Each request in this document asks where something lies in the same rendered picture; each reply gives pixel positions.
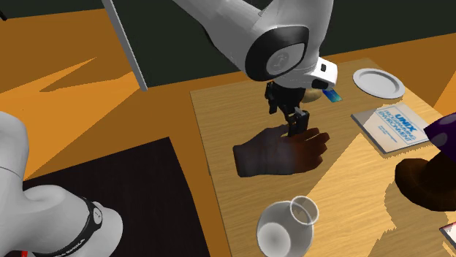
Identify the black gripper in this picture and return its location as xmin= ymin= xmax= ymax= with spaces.
xmin=264 ymin=80 xmax=310 ymax=138

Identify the wooden table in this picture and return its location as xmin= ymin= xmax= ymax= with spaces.
xmin=189 ymin=57 xmax=456 ymax=257

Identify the blue card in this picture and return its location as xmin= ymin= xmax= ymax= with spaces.
xmin=322 ymin=88 xmax=344 ymax=104

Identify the flat book with red edge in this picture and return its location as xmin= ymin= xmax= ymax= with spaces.
xmin=439 ymin=221 xmax=456 ymax=250

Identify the dark brown glove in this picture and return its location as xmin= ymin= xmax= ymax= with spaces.
xmin=232 ymin=124 xmax=331 ymax=178

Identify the clear glass vase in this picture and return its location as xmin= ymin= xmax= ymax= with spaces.
xmin=256 ymin=195 xmax=320 ymax=257

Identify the white round plate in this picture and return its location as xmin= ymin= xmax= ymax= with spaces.
xmin=352 ymin=68 xmax=406 ymax=100

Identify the white book with blue print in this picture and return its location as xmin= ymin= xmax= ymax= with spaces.
xmin=350 ymin=102 xmax=433 ymax=155

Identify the black robot stand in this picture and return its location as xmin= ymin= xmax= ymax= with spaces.
xmin=22 ymin=136 xmax=212 ymax=257

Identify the tan round potato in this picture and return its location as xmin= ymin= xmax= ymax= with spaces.
xmin=300 ymin=87 xmax=324 ymax=104

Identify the grey flat beam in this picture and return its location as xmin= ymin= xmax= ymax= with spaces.
xmin=101 ymin=0 xmax=149 ymax=93

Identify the purple mushroom figure brown base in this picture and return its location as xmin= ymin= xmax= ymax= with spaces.
xmin=394 ymin=111 xmax=456 ymax=213

